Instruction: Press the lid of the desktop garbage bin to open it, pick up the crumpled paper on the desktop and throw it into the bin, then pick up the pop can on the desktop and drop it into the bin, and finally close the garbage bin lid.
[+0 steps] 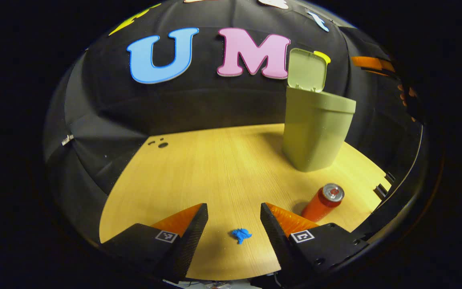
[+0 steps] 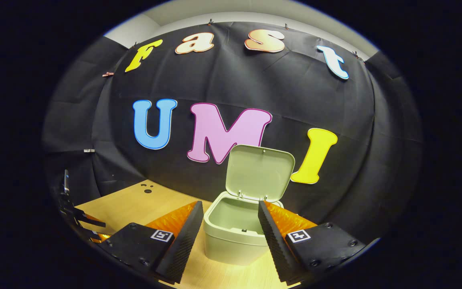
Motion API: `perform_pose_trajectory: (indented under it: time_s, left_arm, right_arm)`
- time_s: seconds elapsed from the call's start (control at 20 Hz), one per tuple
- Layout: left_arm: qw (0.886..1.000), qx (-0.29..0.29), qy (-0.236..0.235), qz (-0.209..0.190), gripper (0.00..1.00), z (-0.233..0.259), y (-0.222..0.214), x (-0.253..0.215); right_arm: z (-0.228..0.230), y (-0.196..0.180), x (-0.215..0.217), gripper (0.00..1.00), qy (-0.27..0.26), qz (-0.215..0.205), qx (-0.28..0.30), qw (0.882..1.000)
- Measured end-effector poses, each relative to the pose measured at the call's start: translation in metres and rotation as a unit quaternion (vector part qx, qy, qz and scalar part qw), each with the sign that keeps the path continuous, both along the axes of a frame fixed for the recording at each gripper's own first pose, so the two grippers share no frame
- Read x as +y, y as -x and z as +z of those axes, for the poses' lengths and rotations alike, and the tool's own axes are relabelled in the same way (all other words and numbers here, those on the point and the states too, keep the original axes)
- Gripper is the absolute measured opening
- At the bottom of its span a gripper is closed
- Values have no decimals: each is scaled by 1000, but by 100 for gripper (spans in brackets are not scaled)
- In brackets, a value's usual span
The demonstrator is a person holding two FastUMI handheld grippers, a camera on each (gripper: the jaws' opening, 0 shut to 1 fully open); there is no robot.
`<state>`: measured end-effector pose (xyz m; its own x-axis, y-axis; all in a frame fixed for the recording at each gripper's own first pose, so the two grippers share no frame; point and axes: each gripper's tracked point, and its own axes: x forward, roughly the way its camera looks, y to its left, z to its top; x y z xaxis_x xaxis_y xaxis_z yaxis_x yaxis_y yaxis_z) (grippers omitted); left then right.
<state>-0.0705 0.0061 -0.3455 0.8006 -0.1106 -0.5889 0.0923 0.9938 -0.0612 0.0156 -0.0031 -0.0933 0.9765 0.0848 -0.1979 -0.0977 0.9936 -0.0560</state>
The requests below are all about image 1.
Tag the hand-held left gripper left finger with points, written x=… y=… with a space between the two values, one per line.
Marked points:
x=187 y=249

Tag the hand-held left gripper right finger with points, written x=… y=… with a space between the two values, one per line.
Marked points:
x=279 y=245

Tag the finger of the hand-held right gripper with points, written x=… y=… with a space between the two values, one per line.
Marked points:
x=369 y=62
x=377 y=73

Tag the blue paper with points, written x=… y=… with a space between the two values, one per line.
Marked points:
x=241 y=235

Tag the red pop can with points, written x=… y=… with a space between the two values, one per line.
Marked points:
x=319 y=204

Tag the green desktop garbage bin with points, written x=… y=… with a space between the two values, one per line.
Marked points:
x=315 y=132

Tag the wooden desktop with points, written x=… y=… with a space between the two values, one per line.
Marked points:
x=223 y=172

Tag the black table clamp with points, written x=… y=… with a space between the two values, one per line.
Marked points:
x=381 y=191
x=390 y=178

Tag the black backdrop cloth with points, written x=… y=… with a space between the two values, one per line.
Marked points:
x=215 y=100

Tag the small silver cloth clip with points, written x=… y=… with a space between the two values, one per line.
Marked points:
x=67 y=139

